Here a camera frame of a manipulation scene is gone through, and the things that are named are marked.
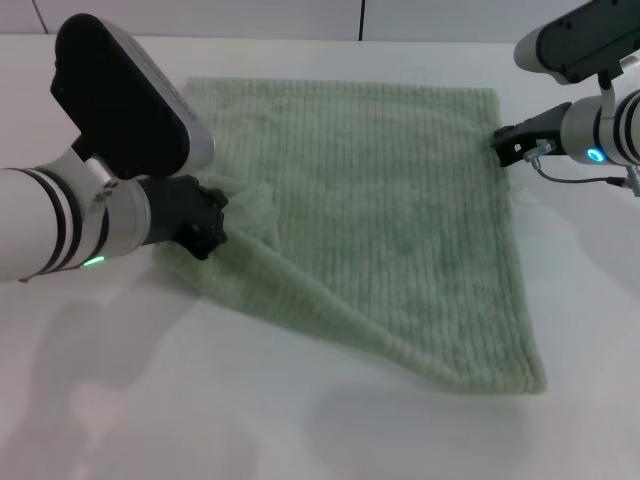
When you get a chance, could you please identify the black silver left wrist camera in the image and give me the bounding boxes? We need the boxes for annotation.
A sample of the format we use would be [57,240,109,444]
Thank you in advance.
[49,13,217,180]

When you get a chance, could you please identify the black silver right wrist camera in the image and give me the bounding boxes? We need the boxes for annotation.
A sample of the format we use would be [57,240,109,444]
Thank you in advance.
[513,0,640,86]

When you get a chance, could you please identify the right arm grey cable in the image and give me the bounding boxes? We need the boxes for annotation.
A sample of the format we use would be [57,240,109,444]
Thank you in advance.
[522,139,640,187]

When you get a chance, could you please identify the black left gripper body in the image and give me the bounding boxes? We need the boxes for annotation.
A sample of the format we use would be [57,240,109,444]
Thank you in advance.
[142,174,221,246]

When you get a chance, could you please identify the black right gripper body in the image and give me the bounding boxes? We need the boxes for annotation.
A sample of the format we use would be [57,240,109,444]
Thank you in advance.
[514,102,574,160]

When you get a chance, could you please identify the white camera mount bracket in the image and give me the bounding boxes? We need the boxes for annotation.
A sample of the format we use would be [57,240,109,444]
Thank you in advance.
[69,142,121,189]
[597,69,621,121]

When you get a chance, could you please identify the white left camera mount bracket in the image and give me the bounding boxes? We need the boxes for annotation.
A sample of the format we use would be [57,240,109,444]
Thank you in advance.
[69,142,121,189]

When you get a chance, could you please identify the white right camera mount bracket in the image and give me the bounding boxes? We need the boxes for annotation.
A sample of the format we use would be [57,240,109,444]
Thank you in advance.
[597,69,621,121]

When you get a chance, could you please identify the pale green ribbed towel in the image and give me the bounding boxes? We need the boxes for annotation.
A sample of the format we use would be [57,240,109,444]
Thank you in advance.
[152,76,549,397]

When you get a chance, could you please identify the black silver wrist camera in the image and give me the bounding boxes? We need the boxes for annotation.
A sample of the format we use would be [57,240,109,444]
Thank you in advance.
[49,13,217,180]
[513,0,640,86]

